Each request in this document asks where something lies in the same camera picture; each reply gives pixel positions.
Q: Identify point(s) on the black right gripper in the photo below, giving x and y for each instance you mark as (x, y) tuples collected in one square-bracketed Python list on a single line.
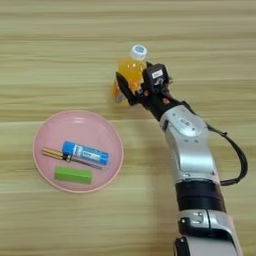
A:
[(160, 101)]

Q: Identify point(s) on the orange juice bottle white cap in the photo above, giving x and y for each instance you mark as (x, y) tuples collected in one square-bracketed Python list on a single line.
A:
[(131, 70)]

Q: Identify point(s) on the blue cylindrical tube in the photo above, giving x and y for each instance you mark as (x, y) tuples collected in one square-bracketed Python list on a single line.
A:
[(85, 152)]

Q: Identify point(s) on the green rectangular block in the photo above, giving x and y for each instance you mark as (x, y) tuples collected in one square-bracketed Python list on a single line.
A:
[(73, 175)]

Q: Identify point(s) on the pink round plate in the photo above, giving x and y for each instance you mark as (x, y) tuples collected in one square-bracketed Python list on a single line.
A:
[(83, 128)]

